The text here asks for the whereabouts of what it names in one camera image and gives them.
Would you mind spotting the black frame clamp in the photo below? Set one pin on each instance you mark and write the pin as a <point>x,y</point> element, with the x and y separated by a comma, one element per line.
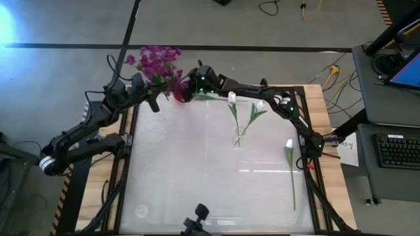
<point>263,82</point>

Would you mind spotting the grey laptop desk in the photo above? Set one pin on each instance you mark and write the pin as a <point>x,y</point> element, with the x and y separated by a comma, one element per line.
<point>370,98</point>

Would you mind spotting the grey keyboard desk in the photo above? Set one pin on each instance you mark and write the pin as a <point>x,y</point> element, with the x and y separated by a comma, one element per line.
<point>393,183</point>

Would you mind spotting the black desk leg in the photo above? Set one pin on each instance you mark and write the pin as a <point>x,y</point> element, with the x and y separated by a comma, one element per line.
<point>351,124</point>

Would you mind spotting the black articulated mount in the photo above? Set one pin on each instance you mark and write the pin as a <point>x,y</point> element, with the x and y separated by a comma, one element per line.
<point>201,211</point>

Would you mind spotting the orange black hazard strip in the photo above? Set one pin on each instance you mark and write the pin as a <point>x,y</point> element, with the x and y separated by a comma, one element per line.
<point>384,13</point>

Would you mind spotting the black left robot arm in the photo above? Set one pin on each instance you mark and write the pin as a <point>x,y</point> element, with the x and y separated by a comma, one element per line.
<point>95,118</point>

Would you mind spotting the black floor object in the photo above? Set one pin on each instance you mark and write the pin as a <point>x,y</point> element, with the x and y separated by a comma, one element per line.
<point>222,2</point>

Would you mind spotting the grey metal stand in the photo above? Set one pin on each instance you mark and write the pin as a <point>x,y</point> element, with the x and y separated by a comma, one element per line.
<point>16,153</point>

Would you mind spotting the red glass vase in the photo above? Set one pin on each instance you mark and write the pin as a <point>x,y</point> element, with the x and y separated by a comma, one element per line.
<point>180,95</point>

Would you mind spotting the black diagonal pole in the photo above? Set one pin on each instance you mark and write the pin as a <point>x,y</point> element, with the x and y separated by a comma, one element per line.
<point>390,31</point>

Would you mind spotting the laptop with blue screen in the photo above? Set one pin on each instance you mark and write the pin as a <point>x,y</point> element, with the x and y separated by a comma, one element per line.
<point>410,73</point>

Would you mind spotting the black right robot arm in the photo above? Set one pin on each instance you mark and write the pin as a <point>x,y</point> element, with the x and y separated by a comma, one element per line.
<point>249,90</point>

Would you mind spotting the black computer keyboard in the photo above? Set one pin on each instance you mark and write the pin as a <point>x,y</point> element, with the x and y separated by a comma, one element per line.
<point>397,152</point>

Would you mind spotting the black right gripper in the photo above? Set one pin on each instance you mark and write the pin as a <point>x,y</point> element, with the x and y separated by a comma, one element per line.
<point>206,80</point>

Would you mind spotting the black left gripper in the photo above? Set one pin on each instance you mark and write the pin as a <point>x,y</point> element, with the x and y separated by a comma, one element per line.
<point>141,88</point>

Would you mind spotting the white glossy table sheet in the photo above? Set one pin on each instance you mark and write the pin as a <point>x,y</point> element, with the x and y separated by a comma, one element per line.
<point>183,170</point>

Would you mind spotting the black desk caster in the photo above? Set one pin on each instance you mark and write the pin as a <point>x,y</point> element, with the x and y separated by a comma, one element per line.
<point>372,201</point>

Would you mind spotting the magenta artificial flower bunch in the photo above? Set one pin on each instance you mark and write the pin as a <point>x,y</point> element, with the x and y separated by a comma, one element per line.
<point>174,86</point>
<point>154,62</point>

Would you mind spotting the black metal table frame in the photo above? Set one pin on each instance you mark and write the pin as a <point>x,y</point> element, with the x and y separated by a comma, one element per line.
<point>120,196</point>

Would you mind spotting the white paper sheet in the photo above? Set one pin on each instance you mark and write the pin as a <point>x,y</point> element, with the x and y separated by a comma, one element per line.
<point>349,154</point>

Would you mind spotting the clear glass vase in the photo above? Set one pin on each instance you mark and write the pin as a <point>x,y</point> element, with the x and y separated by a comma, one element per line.
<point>236,139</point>

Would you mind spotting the black hazard-striped base plate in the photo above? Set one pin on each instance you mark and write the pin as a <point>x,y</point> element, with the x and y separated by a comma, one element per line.
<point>73,196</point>

